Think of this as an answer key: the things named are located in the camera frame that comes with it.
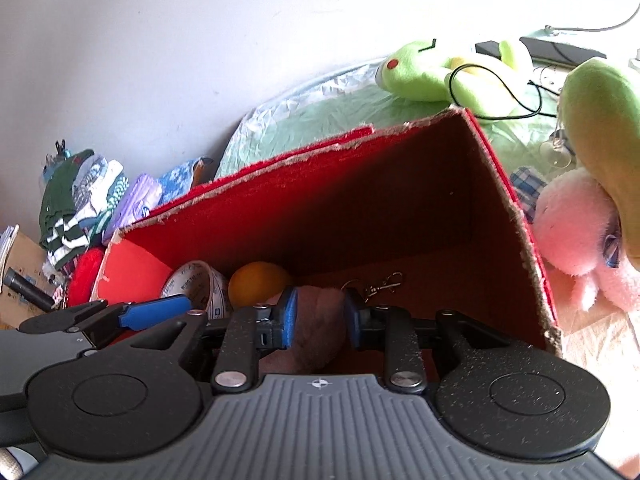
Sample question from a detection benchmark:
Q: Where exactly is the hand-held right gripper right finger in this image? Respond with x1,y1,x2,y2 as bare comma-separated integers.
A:
343,289,522,397

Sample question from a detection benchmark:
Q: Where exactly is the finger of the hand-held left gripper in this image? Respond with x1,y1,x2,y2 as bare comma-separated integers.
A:
75,295,194,350
19,299,109,336

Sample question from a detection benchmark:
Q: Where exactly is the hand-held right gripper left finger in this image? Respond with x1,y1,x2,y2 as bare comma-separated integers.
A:
130,287,301,396

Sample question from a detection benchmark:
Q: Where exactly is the brown soft pouch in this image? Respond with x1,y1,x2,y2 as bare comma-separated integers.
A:
260,285,348,375

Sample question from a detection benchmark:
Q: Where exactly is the metal keychain clasp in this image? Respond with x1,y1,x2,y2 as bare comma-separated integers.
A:
341,272,404,306

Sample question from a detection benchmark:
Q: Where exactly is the orange ball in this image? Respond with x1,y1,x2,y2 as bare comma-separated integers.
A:
228,261,294,309

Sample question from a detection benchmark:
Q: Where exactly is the red cardboard box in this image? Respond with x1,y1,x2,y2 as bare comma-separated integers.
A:
90,107,563,358

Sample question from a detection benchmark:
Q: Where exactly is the red fuzzy cloth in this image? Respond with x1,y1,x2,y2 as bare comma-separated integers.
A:
66,247,107,309

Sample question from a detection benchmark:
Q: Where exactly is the black cylinder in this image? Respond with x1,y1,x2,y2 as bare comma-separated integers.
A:
4,267,57,312

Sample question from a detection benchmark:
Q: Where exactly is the brown cardboard box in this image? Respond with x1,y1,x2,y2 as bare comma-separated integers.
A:
0,232,68,332

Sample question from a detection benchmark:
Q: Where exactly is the purple packet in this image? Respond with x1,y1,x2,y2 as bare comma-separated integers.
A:
102,173,164,244

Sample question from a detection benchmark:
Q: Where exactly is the pile of folded clothes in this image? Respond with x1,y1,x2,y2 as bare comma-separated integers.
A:
39,149,132,272

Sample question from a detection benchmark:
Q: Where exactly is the blue patterned cloth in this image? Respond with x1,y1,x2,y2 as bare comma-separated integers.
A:
159,156,216,207

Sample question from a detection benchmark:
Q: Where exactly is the light green bed sheet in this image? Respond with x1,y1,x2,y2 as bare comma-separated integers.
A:
214,62,563,181

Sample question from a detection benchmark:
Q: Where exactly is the blue checkered cloth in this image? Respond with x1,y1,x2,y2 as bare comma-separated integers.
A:
510,166,549,222

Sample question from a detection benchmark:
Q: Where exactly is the pink plush toy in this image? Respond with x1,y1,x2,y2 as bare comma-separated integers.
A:
530,167,640,312

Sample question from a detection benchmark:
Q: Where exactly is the green frog plush toy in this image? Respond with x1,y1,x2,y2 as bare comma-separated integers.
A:
375,39,534,121

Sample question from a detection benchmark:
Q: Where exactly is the clear suction cup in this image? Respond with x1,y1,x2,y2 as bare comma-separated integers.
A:
539,129,577,170

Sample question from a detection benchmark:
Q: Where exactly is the large green plush toy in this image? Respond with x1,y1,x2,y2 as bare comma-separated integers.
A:
559,57,640,248

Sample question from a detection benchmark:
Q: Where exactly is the long black flat device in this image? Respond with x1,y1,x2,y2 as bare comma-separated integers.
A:
519,36,609,67

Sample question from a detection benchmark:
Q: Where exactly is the black cable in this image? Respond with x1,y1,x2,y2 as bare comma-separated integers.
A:
448,62,562,122

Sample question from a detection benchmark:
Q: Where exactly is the white cable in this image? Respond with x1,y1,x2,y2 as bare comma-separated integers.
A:
544,7,640,37

